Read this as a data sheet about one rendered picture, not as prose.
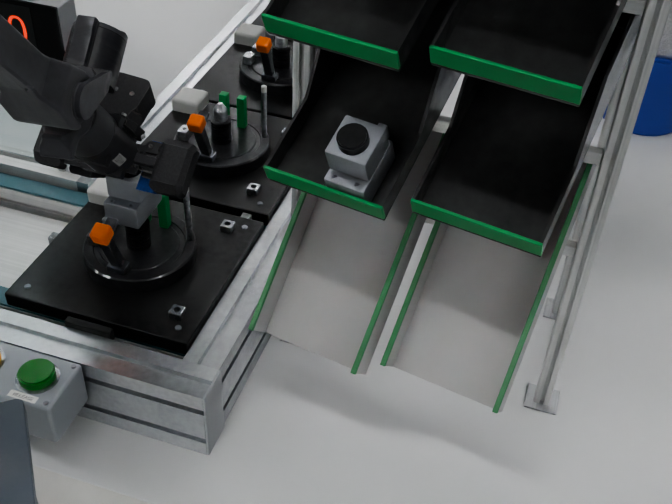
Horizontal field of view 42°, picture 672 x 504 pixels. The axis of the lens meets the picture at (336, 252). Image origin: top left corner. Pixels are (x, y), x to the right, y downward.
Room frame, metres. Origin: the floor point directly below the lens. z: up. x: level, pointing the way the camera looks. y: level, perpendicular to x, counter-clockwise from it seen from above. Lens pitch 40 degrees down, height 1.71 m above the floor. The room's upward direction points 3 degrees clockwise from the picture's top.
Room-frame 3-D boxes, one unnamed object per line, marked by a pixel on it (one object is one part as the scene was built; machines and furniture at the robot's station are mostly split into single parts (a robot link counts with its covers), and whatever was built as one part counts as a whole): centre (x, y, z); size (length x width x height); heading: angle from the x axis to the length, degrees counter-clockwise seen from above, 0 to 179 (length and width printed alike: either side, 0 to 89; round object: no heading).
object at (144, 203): (0.85, 0.24, 1.08); 0.08 x 0.04 x 0.07; 164
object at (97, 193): (0.97, 0.31, 0.97); 0.05 x 0.05 x 0.04; 74
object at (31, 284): (0.84, 0.25, 0.96); 0.24 x 0.24 x 0.02; 74
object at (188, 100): (1.09, 0.18, 1.01); 0.24 x 0.24 x 0.13; 74
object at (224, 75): (1.33, 0.11, 1.01); 0.24 x 0.24 x 0.13; 74
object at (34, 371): (0.64, 0.32, 0.96); 0.04 x 0.04 x 0.02
